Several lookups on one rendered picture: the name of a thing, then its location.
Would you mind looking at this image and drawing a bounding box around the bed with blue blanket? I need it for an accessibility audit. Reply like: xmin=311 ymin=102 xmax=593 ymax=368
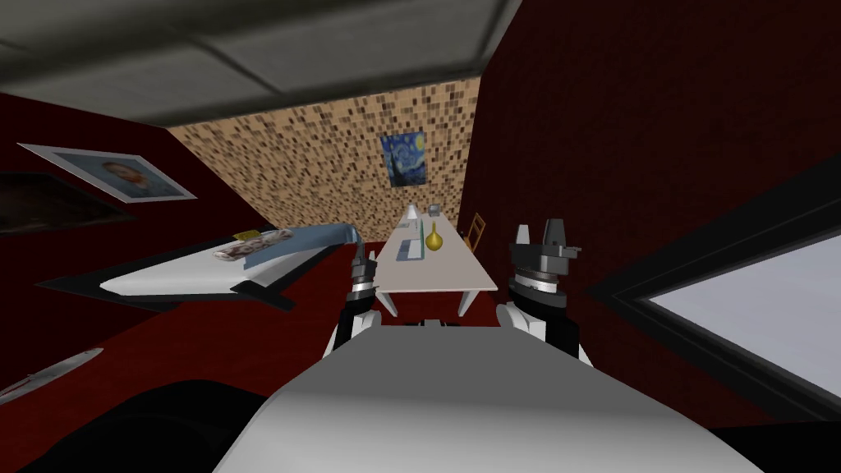
xmin=35 ymin=222 xmax=366 ymax=314

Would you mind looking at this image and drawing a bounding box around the wooden chair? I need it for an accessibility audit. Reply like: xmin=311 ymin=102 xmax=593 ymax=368
xmin=463 ymin=212 xmax=487 ymax=255

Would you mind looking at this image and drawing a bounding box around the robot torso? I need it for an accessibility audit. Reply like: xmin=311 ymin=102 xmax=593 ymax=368
xmin=211 ymin=319 xmax=766 ymax=473

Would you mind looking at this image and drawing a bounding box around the blue starry night painting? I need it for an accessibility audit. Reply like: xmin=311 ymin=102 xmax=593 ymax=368
xmin=379 ymin=131 xmax=429 ymax=190

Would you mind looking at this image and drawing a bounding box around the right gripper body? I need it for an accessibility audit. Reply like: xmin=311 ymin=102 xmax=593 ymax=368
xmin=508 ymin=241 xmax=583 ymax=271

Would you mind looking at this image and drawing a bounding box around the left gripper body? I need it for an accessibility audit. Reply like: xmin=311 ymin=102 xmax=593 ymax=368
xmin=352 ymin=255 xmax=381 ymax=286

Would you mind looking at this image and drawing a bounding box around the long white table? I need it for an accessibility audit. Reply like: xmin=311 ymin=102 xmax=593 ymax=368
xmin=374 ymin=203 xmax=499 ymax=319

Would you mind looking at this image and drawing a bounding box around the framed portrait picture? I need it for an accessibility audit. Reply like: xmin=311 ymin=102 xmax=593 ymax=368
xmin=17 ymin=142 xmax=199 ymax=204

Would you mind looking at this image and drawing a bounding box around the black framed window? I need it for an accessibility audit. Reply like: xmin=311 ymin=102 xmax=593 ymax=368
xmin=590 ymin=154 xmax=841 ymax=423

